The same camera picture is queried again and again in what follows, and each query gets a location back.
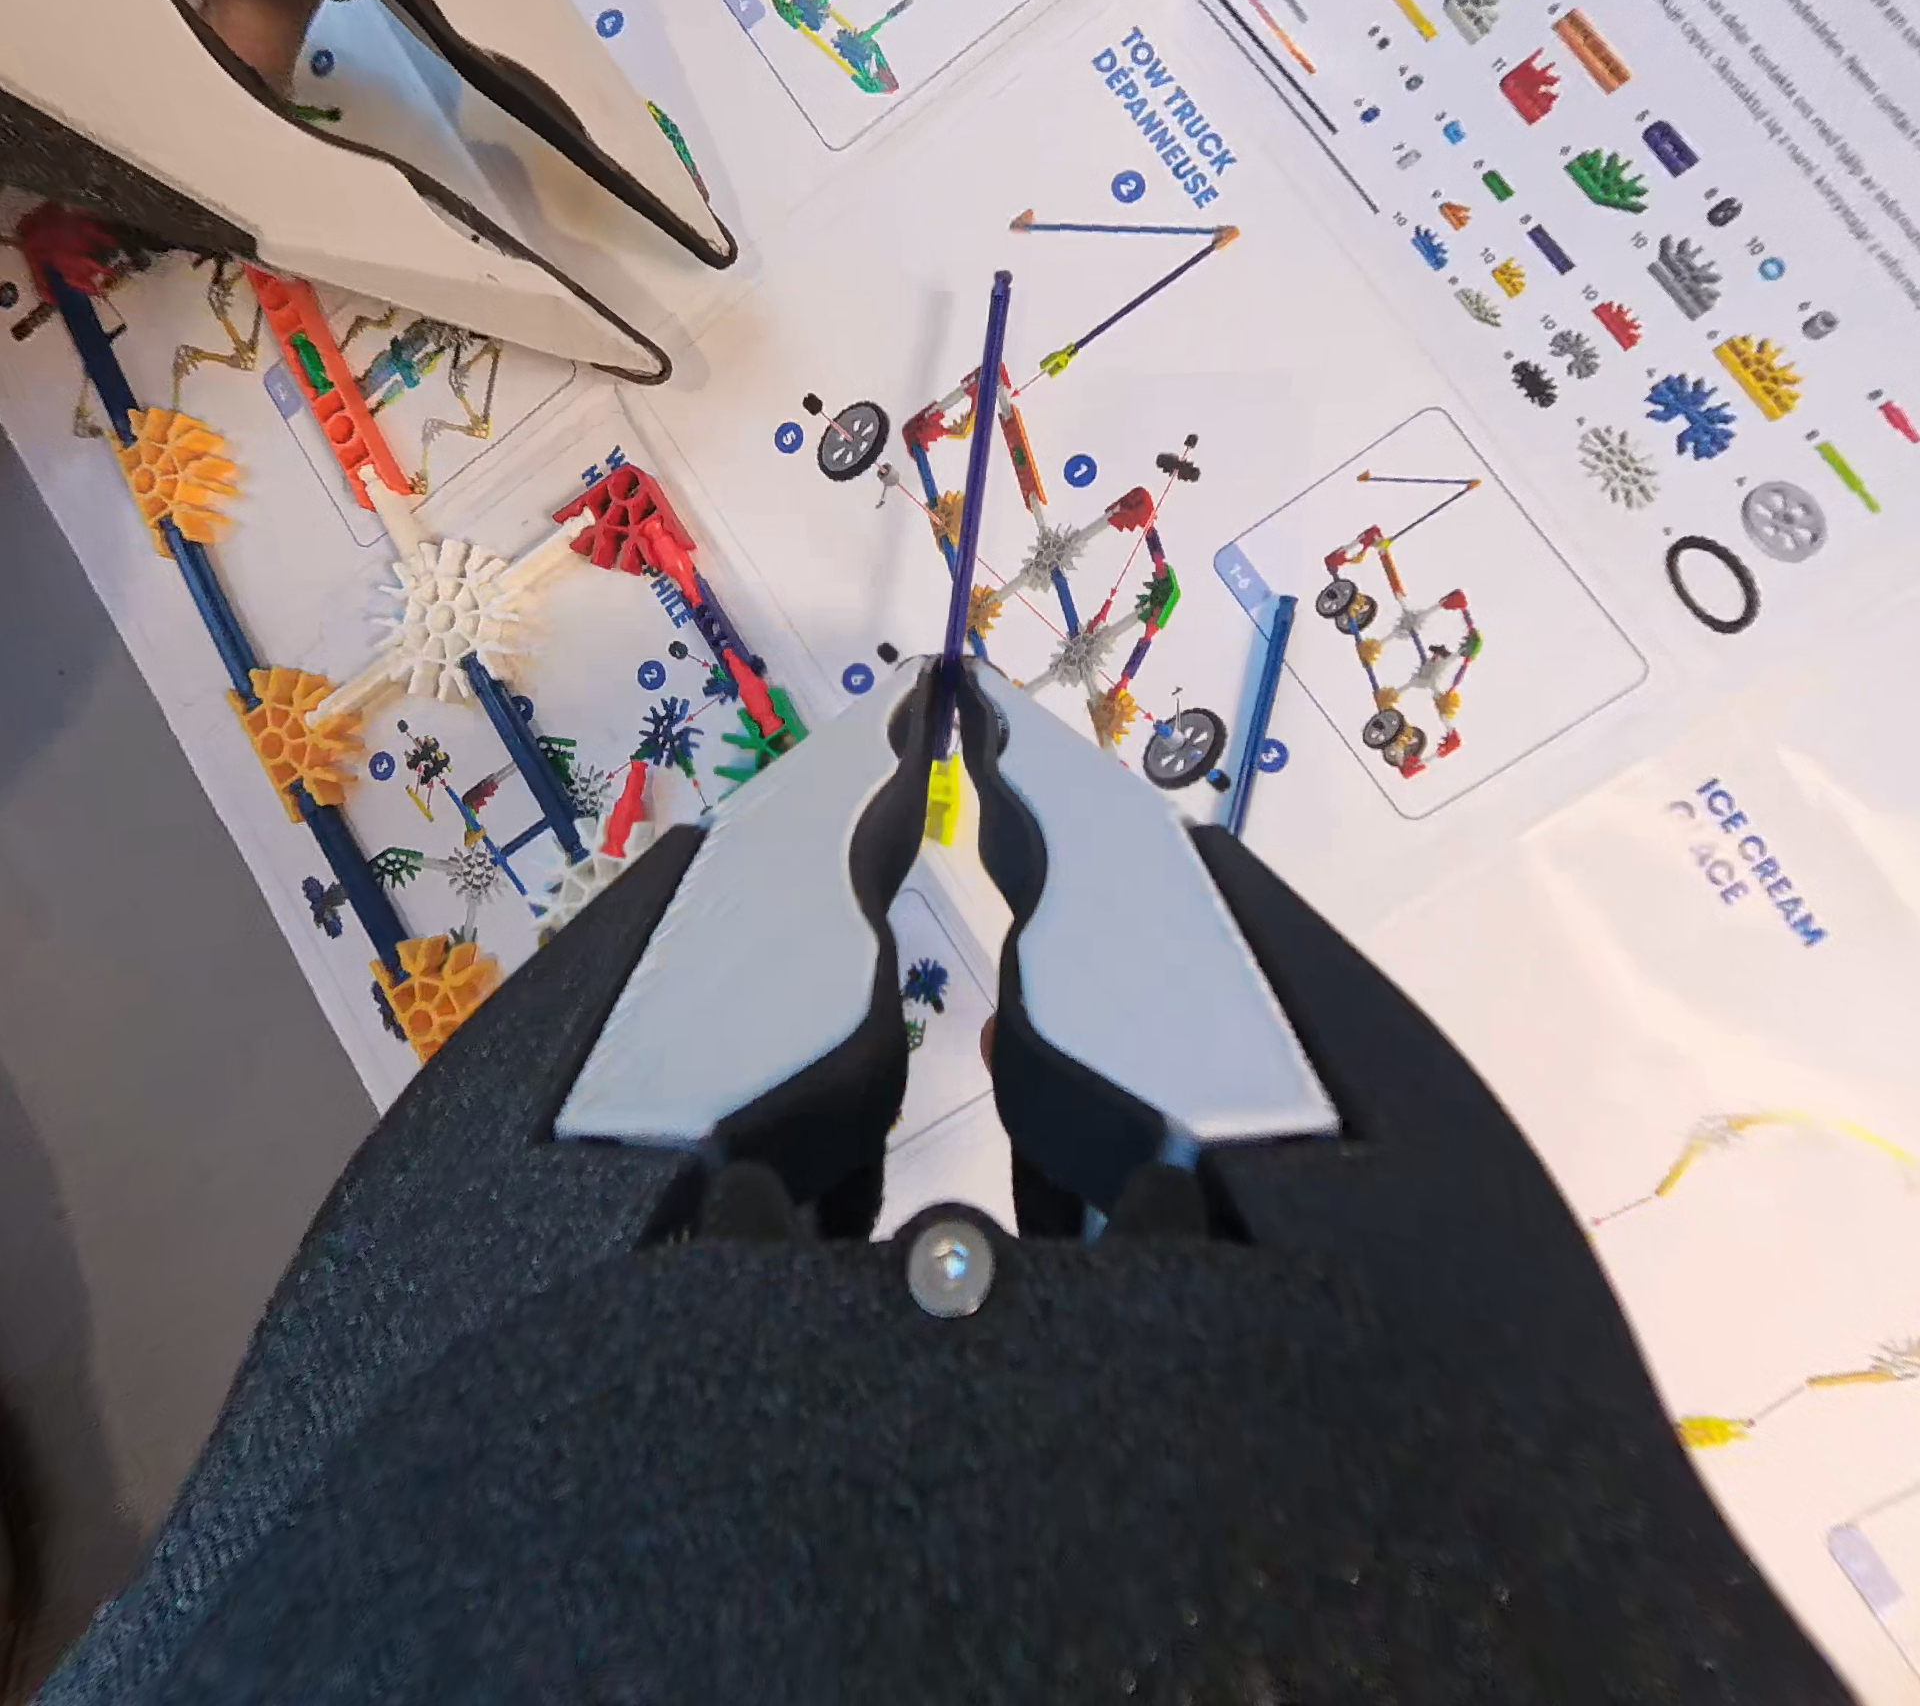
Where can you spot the white building instruction sheet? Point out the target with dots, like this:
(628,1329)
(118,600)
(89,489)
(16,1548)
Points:
(1501,987)

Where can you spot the colourful rod connector frame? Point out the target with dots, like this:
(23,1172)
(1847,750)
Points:
(452,610)

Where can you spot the yellow-green clip connector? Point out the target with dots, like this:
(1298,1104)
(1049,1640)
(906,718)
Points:
(944,798)

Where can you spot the blue plastic rod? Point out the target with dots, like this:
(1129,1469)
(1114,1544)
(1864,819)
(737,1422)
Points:
(1263,686)

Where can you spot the purple plastic rod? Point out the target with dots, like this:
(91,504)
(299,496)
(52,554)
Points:
(977,476)

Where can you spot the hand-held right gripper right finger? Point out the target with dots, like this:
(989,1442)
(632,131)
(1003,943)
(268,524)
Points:
(1171,987)

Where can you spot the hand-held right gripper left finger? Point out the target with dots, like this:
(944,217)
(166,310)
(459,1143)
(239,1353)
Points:
(722,987)

